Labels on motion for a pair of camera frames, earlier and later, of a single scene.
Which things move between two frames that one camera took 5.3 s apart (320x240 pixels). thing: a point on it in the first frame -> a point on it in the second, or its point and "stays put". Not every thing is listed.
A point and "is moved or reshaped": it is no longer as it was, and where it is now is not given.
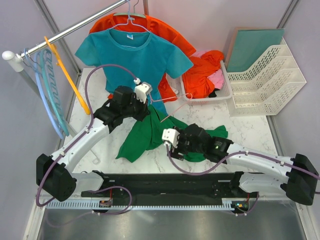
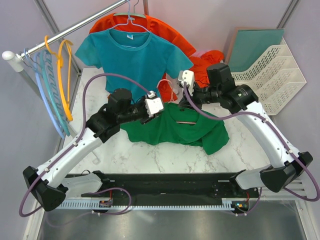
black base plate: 173,186 stays put
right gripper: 173,152 -> 185,102
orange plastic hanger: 74,85 -> 59,58
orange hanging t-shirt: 148,24 stays put
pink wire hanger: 170,98 is moved or reshaped
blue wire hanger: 129,18 stays put
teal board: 248,44 stays put
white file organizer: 262,88 stays put
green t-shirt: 148,135 is moved or reshaped
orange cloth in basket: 196,83 stays put
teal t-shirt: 126,61 stays put
